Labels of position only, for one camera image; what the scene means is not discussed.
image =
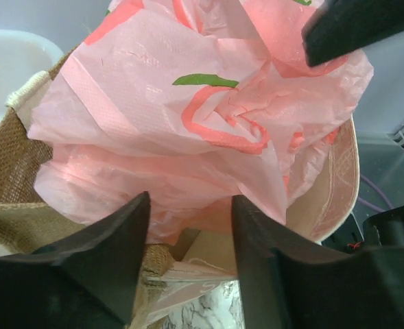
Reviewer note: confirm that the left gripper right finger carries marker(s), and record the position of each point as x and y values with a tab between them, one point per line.
288	281

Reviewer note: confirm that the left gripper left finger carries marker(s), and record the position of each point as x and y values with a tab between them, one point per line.
87	280

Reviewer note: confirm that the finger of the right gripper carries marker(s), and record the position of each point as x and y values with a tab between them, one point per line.
342	27

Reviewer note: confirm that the brown burlap tote bag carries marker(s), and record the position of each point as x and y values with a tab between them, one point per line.
61	275

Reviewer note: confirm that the pink plastic grocery bag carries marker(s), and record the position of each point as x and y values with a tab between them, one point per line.
195	102

